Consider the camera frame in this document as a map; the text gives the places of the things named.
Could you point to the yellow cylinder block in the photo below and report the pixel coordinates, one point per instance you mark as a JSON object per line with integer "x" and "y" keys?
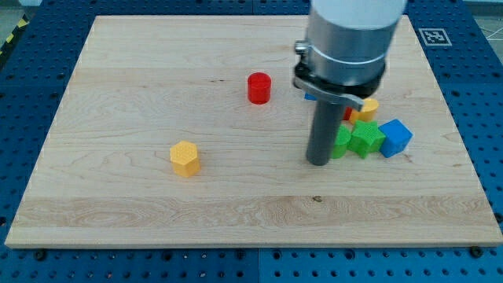
{"x": 367, "y": 113}

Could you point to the red cylinder block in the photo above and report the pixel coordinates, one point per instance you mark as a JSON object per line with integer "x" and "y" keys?
{"x": 259, "y": 88}

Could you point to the white fiducial marker tag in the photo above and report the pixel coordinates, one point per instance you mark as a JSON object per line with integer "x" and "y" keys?
{"x": 435, "y": 37}

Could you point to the small blue block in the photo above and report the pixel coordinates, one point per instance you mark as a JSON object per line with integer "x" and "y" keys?
{"x": 309, "y": 97}

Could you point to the blue cube block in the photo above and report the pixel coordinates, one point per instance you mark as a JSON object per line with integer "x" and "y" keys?
{"x": 397, "y": 138}

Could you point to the green star block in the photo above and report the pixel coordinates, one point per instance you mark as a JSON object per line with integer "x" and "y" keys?
{"x": 366, "y": 138}

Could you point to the black clamp with lever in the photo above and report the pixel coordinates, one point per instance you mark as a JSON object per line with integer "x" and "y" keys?
{"x": 334, "y": 88}

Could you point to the light wooden board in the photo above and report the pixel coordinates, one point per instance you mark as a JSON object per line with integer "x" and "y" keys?
{"x": 142, "y": 84}

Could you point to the small red block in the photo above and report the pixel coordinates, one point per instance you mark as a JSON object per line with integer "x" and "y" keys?
{"x": 347, "y": 113}

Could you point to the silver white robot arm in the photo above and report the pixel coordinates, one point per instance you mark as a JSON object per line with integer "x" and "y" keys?
{"x": 348, "y": 40}

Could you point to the green cylinder block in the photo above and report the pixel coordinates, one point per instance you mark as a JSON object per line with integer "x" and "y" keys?
{"x": 342, "y": 141}

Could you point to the yellow hexagon block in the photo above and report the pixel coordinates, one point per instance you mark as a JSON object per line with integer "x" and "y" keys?
{"x": 185, "y": 159}

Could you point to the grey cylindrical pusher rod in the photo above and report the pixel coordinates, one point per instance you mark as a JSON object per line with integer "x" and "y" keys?
{"x": 324, "y": 129}

